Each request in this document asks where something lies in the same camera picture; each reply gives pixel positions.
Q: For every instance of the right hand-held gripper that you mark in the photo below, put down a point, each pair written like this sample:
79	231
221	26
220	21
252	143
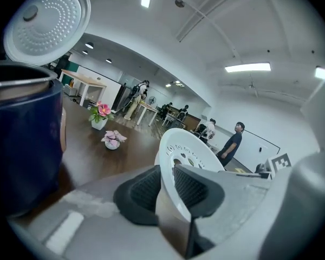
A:
300	194

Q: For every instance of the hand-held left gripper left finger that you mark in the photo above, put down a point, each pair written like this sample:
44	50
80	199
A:
97	226

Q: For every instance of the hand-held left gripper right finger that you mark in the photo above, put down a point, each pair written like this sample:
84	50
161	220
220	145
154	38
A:
233	199

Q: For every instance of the white perforated steamer tray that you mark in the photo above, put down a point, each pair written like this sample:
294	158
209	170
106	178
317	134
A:
184	145

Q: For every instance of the dark blue rice cooker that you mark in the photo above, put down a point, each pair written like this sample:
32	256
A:
24	145

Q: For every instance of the metal pot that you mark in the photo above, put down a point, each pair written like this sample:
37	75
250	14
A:
16	93

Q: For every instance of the pink leaf plant round pot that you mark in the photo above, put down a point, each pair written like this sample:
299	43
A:
112	141

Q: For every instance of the pink flower in square pot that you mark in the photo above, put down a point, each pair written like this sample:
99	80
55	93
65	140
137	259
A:
100	112

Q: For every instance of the white narrow table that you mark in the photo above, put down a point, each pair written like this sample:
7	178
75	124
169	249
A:
147	107

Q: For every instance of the black standing fan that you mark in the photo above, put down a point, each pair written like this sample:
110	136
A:
152	100

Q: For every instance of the black tall cabinet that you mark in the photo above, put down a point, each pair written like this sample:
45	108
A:
121	96

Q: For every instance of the white storage box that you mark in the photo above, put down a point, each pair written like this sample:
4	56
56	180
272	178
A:
70	90

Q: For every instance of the white table with wooden top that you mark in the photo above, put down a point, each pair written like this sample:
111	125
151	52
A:
84	80

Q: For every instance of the ceiling smoke detector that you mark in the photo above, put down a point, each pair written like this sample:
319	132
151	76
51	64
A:
179	2

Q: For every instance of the green wall panel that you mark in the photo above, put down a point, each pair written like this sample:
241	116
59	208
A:
70	69

